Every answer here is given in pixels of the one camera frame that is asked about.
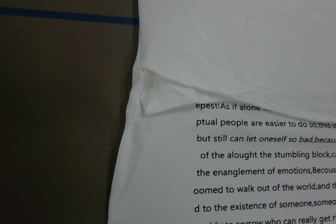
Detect white long-sleeve printed shirt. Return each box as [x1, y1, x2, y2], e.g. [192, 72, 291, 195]
[108, 0, 335, 223]

